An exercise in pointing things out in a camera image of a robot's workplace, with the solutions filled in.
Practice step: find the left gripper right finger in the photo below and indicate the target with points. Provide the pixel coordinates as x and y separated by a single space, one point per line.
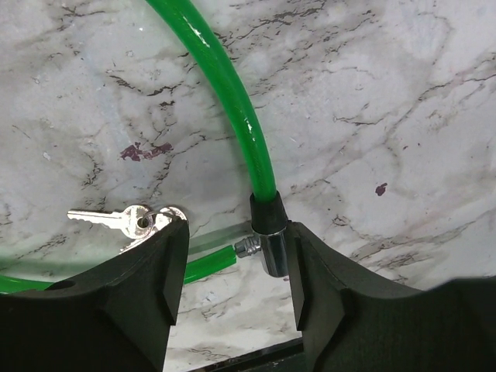
352 319

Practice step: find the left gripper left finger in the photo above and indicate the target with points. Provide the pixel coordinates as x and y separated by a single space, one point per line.
114 317

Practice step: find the silver keys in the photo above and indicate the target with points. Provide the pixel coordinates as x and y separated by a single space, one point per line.
136 222

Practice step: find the green cable lock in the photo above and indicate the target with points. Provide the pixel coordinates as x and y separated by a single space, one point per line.
193 31

